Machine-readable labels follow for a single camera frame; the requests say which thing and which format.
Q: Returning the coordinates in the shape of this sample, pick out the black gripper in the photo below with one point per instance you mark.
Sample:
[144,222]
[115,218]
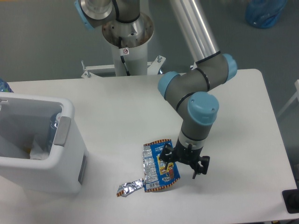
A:
[186,151]

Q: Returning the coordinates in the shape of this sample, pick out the crushed clear plastic bottle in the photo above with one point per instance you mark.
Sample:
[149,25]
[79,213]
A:
[54,121]

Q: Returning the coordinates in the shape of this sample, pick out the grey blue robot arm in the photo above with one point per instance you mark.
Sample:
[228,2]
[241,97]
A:
[188,94]

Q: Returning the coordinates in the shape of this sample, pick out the white crumpled paper trash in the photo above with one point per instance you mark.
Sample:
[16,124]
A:
[34,150]

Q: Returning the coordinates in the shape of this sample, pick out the white plastic trash can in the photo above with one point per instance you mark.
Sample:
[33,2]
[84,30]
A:
[41,147]

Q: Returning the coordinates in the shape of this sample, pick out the blue bottle behind trash can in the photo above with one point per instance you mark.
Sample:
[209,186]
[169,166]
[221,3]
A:
[4,86]

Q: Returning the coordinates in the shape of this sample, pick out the blue snack wrapper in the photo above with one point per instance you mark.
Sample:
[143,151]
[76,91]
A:
[157,175]

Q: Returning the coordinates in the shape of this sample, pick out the black device at table edge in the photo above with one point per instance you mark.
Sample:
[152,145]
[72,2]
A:
[291,199]

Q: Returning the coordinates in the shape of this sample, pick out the white furniture leg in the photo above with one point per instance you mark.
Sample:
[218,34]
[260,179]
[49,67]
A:
[291,103]

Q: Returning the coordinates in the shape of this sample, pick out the blue plastic bag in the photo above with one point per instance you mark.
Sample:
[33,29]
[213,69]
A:
[264,13]

